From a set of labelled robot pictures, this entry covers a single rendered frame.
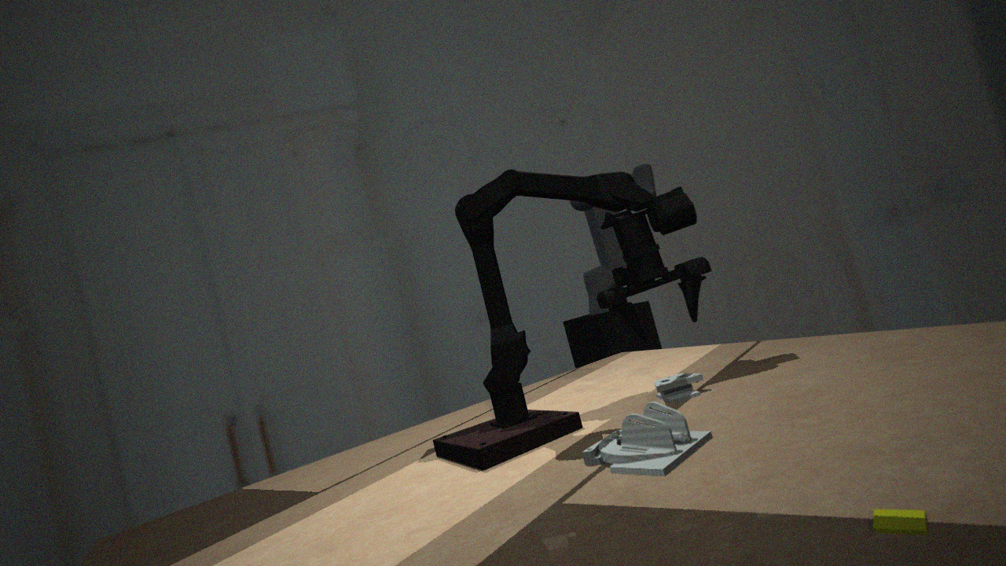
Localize yellow-green flat block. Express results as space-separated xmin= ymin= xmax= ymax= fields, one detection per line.
xmin=873 ymin=509 xmax=928 ymax=535

